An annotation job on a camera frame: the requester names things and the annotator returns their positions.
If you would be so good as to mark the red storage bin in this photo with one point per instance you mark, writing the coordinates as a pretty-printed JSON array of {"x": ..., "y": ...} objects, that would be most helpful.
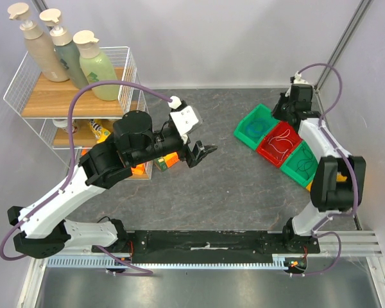
[{"x": 277, "y": 145}]

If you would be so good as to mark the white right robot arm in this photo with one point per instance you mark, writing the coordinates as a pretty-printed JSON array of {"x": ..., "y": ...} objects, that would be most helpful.
[{"x": 337, "y": 187}]

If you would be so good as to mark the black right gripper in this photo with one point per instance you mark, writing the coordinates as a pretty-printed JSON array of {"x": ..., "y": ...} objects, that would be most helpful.
[{"x": 281, "y": 111}]

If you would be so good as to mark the beige pump bottle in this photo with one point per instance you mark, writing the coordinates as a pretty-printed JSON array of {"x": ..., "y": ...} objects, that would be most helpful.
[{"x": 39, "y": 45}]

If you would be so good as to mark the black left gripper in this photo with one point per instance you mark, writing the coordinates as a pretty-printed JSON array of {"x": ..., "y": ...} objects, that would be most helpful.
[{"x": 186, "y": 154}]

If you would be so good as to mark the orange yellow crayon box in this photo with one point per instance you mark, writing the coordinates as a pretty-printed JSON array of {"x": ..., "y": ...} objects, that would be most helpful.
[{"x": 167, "y": 161}]

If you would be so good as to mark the orange boxes on shelf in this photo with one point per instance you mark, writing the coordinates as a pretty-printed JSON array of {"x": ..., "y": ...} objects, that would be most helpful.
[{"x": 139, "y": 170}]

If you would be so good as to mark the white cup on shelf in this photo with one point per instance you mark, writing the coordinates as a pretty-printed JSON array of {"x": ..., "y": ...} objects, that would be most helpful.
[{"x": 63, "y": 125}]

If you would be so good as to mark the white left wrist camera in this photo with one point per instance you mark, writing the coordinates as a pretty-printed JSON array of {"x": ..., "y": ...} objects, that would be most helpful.
[{"x": 185, "y": 117}]

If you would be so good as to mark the grey cable duct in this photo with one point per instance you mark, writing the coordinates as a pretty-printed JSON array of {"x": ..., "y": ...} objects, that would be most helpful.
[{"x": 105, "y": 262}]

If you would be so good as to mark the light green pump bottle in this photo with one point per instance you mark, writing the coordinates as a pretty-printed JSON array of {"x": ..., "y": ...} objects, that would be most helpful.
[{"x": 96, "y": 65}]

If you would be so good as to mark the yellow snack bag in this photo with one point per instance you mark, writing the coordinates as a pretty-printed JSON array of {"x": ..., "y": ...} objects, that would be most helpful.
[{"x": 99, "y": 131}]

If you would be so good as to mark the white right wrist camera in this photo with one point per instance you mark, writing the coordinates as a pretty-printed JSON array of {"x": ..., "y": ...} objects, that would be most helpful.
[{"x": 296, "y": 80}]

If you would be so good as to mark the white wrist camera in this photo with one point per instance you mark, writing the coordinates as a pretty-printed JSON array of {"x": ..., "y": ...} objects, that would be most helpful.
[
  {"x": 185, "y": 117},
  {"x": 296, "y": 80}
]

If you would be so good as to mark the grey-green pump bottle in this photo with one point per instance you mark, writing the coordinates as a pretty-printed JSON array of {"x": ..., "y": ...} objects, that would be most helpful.
[{"x": 65, "y": 49}]

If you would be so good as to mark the yellow storage bin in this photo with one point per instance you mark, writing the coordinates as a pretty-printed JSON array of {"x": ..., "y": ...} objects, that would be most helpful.
[{"x": 339, "y": 178}]

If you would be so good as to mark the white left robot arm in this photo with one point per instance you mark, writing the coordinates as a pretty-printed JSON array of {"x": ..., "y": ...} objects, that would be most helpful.
[{"x": 46, "y": 231}]

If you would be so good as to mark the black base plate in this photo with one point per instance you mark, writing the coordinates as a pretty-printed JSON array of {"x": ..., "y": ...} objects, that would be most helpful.
[{"x": 210, "y": 246}]

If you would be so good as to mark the green storage bin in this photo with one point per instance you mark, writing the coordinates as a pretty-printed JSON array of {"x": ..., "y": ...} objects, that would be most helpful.
[
  {"x": 301, "y": 165},
  {"x": 255, "y": 126}
]

